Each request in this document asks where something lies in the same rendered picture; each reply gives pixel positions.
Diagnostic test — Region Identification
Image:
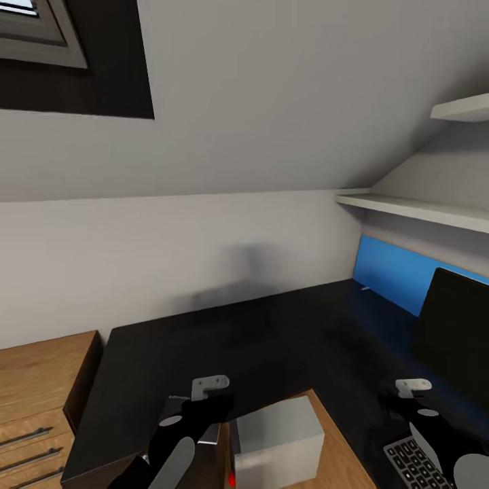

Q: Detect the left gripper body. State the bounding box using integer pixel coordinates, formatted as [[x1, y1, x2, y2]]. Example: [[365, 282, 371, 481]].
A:
[[182, 395, 228, 434]]

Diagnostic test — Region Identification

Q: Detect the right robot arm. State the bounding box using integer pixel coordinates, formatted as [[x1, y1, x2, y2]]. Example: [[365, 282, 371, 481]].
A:
[[378, 379, 489, 489]]

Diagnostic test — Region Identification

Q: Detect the mouse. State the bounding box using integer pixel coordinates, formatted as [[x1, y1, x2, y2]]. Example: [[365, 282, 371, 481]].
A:
[[377, 386, 397, 397]]

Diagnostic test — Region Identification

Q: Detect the notebook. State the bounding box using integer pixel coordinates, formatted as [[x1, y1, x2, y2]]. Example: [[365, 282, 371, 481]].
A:
[[158, 397, 221, 445]]

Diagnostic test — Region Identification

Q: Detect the keyboard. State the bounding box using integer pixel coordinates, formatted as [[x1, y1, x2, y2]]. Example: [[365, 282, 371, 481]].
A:
[[383, 435, 456, 489]]

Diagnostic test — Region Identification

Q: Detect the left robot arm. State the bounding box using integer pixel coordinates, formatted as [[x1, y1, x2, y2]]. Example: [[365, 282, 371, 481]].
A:
[[107, 375, 234, 489]]

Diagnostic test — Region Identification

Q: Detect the monitor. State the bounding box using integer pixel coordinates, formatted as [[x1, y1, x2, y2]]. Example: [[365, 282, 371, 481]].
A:
[[406, 267, 489, 454]]

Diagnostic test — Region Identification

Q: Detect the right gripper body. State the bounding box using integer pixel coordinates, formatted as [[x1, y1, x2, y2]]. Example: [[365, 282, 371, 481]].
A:
[[383, 395, 430, 421]]

